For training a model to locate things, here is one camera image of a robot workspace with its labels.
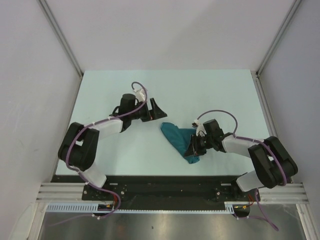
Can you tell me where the white slotted cable duct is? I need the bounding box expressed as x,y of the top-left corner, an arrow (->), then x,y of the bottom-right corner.
46,202 -> 249,215

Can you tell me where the left aluminium frame post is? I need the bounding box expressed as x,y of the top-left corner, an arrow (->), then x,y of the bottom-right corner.
37,0 -> 85,77

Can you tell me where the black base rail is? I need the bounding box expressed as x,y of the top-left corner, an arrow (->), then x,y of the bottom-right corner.
51,174 -> 261,218

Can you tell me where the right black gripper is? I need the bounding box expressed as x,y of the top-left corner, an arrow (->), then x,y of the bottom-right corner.
184,133 -> 213,158

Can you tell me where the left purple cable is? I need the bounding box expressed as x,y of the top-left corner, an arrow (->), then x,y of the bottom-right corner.
66,81 -> 149,188

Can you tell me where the teal satin napkin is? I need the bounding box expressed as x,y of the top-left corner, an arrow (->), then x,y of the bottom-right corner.
160,122 -> 200,164

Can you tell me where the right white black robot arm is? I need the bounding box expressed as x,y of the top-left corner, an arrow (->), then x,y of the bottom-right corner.
184,119 -> 298,201

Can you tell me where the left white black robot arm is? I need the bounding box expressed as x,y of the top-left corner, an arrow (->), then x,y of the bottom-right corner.
58,93 -> 168,200

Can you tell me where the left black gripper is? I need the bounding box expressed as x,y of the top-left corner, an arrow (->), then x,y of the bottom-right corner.
129,98 -> 167,123

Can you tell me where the right aluminium frame post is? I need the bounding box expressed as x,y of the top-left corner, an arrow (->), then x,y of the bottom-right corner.
256,0 -> 303,76

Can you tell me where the aluminium extrusion rail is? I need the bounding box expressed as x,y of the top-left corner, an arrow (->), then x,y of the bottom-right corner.
253,71 -> 320,240

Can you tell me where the aluminium frame post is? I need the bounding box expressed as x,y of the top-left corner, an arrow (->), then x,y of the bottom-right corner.
256,0 -> 303,76
37,0 -> 85,77

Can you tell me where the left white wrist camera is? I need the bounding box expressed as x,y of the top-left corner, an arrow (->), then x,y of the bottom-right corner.
133,88 -> 147,102

